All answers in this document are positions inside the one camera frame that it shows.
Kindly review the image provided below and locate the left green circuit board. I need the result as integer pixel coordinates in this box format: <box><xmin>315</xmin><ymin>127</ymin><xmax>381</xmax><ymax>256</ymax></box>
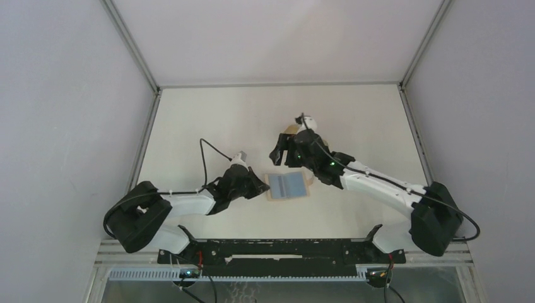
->
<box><xmin>179</xmin><ymin>269</ymin><xmax>202</xmax><ymax>280</ymax></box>

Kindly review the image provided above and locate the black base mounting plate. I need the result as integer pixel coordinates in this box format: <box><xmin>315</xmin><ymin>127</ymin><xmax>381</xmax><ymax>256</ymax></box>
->
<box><xmin>157</xmin><ymin>239</ymin><xmax>406</xmax><ymax>278</ymax></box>

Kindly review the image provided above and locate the beige leather card holder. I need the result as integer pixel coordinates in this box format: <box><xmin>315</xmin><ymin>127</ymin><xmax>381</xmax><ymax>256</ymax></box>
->
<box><xmin>264</xmin><ymin>170</ymin><xmax>315</xmax><ymax>203</ymax></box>

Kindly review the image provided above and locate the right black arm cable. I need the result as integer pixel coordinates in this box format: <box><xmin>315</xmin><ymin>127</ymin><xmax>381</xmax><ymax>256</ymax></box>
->
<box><xmin>294</xmin><ymin>112</ymin><xmax>481</xmax><ymax>303</ymax></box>

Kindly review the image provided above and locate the right circuit board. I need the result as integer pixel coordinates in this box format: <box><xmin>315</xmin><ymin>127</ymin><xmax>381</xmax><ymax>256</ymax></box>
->
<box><xmin>367</xmin><ymin>270</ymin><xmax>391</xmax><ymax>280</ymax></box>

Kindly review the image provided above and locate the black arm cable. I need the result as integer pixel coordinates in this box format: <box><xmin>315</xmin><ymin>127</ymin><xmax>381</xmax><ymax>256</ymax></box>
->
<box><xmin>294</xmin><ymin>112</ymin><xmax>481</xmax><ymax>303</ymax></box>
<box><xmin>102</xmin><ymin>138</ymin><xmax>233</xmax><ymax>240</ymax></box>

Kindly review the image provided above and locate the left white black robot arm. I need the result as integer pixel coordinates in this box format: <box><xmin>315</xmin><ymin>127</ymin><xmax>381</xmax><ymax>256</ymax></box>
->
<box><xmin>103</xmin><ymin>164</ymin><xmax>269</xmax><ymax>263</ymax></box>

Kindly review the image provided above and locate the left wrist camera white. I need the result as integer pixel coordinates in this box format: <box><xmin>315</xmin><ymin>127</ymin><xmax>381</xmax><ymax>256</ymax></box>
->
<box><xmin>230</xmin><ymin>151</ymin><xmax>247</xmax><ymax>168</ymax></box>

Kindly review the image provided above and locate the beige oval plastic tray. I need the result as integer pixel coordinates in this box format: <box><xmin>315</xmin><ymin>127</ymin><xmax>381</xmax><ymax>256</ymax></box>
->
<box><xmin>282</xmin><ymin>124</ymin><xmax>329</xmax><ymax>147</ymax></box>

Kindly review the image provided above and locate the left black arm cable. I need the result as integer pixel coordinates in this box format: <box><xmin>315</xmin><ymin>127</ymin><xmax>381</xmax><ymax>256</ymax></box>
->
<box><xmin>102</xmin><ymin>138</ymin><xmax>233</xmax><ymax>240</ymax></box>

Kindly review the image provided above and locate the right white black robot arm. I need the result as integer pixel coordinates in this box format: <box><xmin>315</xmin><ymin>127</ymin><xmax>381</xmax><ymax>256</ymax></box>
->
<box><xmin>269</xmin><ymin>129</ymin><xmax>464</xmax><ymax>263</ymax></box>

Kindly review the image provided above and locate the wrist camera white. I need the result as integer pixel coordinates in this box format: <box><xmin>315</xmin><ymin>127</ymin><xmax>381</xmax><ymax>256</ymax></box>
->
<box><xmin>230</xmin><ymin>151</ymin><xmax>247</xmax><ymax>168</ymax></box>
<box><xmin>295</xmin><ymin>116</ymin><xmax>317</xmax><ymax>133</ymax></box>

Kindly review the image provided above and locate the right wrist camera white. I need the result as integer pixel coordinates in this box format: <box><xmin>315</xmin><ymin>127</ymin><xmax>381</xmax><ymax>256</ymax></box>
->
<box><xmin>295</xmin><ymin>116</ymin><xmax>317</xmax><ymax>133</ymax></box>

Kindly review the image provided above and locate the white slotted cable duct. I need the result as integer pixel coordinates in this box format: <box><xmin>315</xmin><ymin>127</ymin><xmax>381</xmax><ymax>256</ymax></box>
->
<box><xmin>109</xmin><ymin>267</ymin><xmax>370</xmax><ymax>282</ymax></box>

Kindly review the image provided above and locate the aluminium front frame rail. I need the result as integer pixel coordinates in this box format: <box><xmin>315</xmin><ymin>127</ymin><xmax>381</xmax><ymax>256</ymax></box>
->
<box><xmin>93</xmin><ymin>237</ymin><xmax>474</xmax><ymax>268</ymax></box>

